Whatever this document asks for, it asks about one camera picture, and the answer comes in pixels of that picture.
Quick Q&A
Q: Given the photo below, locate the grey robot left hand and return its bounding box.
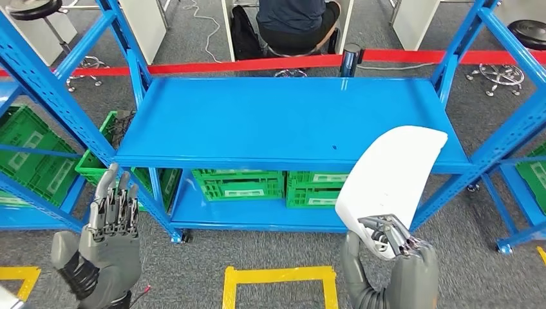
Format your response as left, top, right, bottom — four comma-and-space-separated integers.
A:
51, 163, 142, 309

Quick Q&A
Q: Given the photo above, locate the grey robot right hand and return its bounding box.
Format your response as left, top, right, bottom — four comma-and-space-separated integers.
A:
340, 214, 439, 309

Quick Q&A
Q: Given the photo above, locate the white plastic shell part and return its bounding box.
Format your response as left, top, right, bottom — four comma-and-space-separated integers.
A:
334, 126, 449, 261

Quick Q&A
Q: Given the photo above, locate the blue metal shelf rack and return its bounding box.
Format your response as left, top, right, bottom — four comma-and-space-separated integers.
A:
481, 155, 546, 257
0, 80, 88, 233
0, 0, 546, 245

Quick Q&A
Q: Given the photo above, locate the green plastic crate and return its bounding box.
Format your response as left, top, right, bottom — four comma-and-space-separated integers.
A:
198, 180, 287, 203
129, 167, 183, 213
515, 142, 546, 215
25, 142, 82, 209
191, 169, 287, 185
285, 185, 344, 211
287, 171, 352, 189
0, 104, 69, 182
75, 109, 144, 189

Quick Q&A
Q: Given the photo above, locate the white desk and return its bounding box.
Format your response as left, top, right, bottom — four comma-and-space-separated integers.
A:
494, 0, 546, 27
10, 17, 57, 68
391, 0, 442, 53
220, 0, 355, 64
118, 0, 169, 66

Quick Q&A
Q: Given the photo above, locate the red barrier belt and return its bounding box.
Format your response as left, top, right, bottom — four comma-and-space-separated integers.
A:
0, 48, 546, 79

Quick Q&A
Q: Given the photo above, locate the black round stool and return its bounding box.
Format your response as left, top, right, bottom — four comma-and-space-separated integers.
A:
265, 44, 321, 79
5, 0, 111, 93
466, 19, 546, 98

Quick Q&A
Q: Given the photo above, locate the black backpack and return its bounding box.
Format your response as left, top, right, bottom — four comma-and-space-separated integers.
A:
230, 5, 264, 61

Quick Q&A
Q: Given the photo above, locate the person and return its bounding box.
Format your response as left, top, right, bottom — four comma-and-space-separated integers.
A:
256, 0, 342, 56

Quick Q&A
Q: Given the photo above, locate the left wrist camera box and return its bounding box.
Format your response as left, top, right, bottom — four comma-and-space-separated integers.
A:
0, 285, 27, 309

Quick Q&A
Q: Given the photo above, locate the black cable bundle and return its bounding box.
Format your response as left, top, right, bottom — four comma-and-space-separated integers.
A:
109, 109, 137, 149

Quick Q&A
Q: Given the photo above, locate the white floor cable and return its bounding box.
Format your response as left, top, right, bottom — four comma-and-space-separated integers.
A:
356, 62, 436, 71
183, 0, 227, 65

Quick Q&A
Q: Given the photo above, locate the black barrier post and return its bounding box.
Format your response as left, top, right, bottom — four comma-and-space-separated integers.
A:
341, 42, 364, 79

